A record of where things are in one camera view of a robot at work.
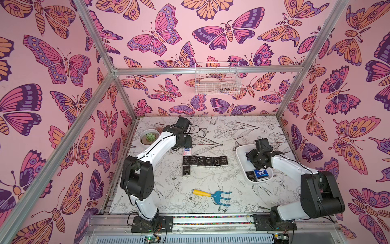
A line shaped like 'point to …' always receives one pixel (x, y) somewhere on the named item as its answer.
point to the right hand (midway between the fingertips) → (246, 157)
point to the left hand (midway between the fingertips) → (187, 142)
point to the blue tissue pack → (261, 175)
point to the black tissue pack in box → (252, 176)
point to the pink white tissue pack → (187, 152)
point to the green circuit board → (152, 239)
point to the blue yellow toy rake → (216, 195)
